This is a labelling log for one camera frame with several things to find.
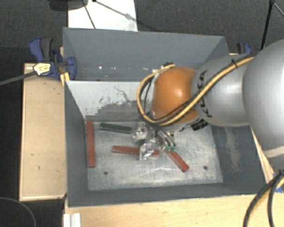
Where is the pale wood flat board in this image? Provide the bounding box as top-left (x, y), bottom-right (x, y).
top-left (18, 62), bottom-right (68, 202)

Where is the red-brown flat block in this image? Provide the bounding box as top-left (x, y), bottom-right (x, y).
top-left (112, 145), bottom-right (160, 157)
top-left (85, 120), bottom-right (97, 168)
top-left (165, 149), bottom-right (190, 173)

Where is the grey metal bin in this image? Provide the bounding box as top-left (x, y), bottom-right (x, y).
top-left (62, 26), bottom-right (267, 208)

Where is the black cylinder on white bracket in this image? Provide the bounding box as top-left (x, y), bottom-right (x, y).
top-left (190, 118), bottom-right (209, 131)

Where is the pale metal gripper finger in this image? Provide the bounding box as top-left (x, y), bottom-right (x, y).
top-left (138, 142), bottom-right (160, 161)
top-left (132, 122), bottom-right (149, 143)

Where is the dark green flat block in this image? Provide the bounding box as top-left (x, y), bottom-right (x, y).
top-left (99, 122), bottom-right (133, 134)

